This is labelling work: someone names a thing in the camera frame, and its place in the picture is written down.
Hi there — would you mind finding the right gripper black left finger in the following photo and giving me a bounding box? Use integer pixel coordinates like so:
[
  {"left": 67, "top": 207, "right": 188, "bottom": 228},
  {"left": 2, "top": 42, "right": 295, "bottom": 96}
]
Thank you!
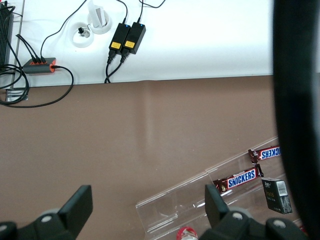
[{"left": 0, "top": 184, "right": 94, "bottom": 240}]

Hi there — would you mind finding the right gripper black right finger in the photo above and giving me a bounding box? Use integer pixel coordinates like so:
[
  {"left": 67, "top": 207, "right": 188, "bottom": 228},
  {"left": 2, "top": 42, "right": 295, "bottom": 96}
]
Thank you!
[{"left": 198, "top": 183, "right": 309, "bottom": 240}]

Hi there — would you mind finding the Snickers chocolate bar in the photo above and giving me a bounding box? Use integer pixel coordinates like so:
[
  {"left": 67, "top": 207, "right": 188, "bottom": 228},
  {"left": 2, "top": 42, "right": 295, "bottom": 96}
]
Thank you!
[
  {"left": 212, "top": 163, "right": 265, "bottom": 196},
  {"left": 247, "top": 145, "right": 282, "bottom": 165}
]

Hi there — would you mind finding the red can white lid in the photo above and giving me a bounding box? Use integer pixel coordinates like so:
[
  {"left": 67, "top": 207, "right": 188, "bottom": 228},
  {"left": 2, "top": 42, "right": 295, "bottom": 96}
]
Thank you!
[{"left": 176, "top": 226, "right": 200, "bottom": 240}]

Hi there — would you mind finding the clear acrylic stepped stand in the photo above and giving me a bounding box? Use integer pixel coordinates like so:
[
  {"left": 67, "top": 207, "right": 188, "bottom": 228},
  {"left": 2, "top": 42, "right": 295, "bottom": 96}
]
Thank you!
[{"left": 135, "top": 136, "right": 304, "bottom": 240}]

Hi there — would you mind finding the small black carton box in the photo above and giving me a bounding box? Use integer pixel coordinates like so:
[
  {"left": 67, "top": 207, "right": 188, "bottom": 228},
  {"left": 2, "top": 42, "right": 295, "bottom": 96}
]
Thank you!
[{"left": 261, "top": 176, "right": 293, "bottom": 215}]

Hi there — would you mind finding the brown table mat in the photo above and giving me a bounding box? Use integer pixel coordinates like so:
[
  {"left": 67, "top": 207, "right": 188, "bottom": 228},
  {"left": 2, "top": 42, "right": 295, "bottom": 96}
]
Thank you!
[{"left": 0, "top": 75, "right": 305, "bottom": 240}]

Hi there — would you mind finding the grey orange USB hub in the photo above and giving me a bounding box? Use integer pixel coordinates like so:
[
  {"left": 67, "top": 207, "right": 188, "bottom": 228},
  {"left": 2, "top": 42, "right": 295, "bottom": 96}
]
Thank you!
[{"left": 22, "top": 57, "right": 58, "bottom": 75}]

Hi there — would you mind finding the grey aluminium edge strip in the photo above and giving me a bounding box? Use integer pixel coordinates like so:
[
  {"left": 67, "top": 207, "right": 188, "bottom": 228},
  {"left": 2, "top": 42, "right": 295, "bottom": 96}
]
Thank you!
[{"left": 7, "top": 0, "right": 26, "bottom": 91}]

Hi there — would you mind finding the black power adapter yellow label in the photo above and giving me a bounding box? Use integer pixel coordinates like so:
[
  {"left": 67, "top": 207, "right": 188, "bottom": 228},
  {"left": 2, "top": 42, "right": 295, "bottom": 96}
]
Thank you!
[
  {"left": 123, "top": 21, "right": 147, "bottom": 55},
  {"left": 109, "top": 22, "right": 132, "bottom": 53}
]

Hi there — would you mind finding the small black white clip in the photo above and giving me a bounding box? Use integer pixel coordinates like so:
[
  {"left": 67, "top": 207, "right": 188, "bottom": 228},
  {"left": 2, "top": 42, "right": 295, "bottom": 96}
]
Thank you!
[{"left": 78, "top": 26, "right": 91, "bottom": 38}]

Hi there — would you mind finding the black finned metal device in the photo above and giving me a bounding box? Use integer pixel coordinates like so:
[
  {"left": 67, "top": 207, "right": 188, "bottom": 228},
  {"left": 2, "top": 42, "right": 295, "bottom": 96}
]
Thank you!
[{"left": 0, "top": 4, "right": 15, "bottom": 66}]

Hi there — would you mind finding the silver metal bracket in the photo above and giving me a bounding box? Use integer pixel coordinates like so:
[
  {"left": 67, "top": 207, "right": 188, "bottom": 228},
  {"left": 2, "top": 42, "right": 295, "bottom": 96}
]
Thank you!
[{"left": 5, "top": 88, "right": 30, "bottom": 102}]

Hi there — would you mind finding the black looped hub cable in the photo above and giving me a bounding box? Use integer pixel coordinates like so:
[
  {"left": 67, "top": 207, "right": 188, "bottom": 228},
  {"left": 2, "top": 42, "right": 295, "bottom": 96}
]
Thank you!
[{"left": 0, "top": 64, "right": 75, "bottom": 109}]

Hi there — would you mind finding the long black hub cable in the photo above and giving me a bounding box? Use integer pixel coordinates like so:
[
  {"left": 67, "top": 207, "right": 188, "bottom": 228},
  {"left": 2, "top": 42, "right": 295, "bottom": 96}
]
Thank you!
[{"left": 40, "top": 0, "right": 89, "bottom": 63}]

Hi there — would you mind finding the short black hub cable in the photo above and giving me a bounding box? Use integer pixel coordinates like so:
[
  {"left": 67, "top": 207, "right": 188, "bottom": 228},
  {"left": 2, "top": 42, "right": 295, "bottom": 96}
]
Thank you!
[
  {"left": 18, "top": 34, "right": 41, "bottom": 64},
  {"left": 15, "top": 33, "right": 36, "bottom": 64}
]

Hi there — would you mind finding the black adapter mains cable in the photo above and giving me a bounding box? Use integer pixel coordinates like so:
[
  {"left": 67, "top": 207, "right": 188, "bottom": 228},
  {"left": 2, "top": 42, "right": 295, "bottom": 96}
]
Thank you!
[
  {"left": 104, "top": 48, "right": 118, "bottom": 84},
  {"left": 104, "top": 49, "right": 131, "bottom": 84}
]

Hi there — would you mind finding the white plastic ring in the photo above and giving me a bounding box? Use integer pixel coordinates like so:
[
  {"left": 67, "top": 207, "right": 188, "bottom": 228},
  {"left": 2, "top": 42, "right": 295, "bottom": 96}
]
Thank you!
[
  {"left": 69, "top": 21, "right": 95, "bottom": 48},
  {"left": 87, "top": 11, "right": 111, "bottom": 35}
]

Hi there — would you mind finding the white plastic bracket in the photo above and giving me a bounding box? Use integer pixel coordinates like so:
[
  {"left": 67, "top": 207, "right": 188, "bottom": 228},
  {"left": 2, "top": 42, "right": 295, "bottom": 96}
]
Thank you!
[{"left": 87, "top": 0, "right": 106, "bottom": 28}]

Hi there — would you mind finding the thin black adapter output cable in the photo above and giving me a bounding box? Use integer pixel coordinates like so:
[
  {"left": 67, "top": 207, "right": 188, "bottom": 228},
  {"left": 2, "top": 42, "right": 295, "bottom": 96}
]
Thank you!
[
  {"left": 116, "top": 0, "right": 129, "bottom": 25},
  {"left": 138, "top": 0, "right": 166, "bottom": 24}
]

